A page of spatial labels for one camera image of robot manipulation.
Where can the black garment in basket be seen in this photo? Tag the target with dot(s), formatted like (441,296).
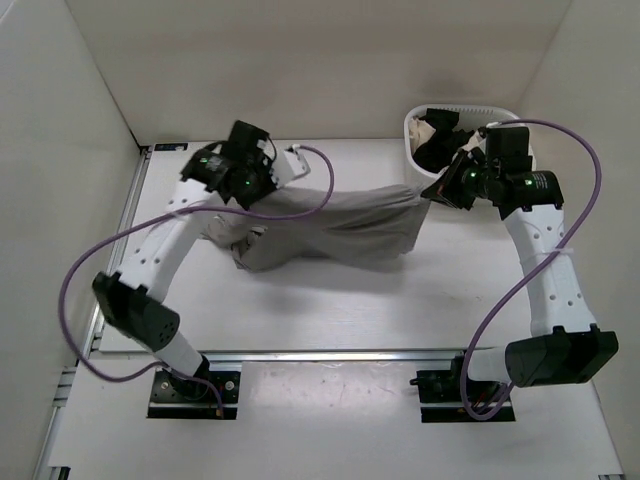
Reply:
(438,152)

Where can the small cream garment in basket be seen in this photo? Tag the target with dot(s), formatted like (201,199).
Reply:
(419,133)

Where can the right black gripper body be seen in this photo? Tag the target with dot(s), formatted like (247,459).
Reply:
(467,181)

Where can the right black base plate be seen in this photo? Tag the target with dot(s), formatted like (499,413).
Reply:
(441,401)

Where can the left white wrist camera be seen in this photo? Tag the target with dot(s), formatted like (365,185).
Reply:
(289,165)

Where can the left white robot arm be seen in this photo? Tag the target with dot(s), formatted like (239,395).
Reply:
(132,298)

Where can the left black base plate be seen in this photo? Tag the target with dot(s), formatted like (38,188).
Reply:
(170,397)

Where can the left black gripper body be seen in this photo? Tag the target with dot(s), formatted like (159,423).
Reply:
(259,184)

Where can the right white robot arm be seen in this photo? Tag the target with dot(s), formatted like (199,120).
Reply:
(565,345)

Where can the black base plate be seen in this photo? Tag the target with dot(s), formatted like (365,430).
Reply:
(170,397)
(441,401)

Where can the grey trousers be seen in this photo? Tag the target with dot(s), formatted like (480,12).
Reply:
(358,228)

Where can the aluminium frame rail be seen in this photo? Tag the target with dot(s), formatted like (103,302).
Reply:
(328,356)

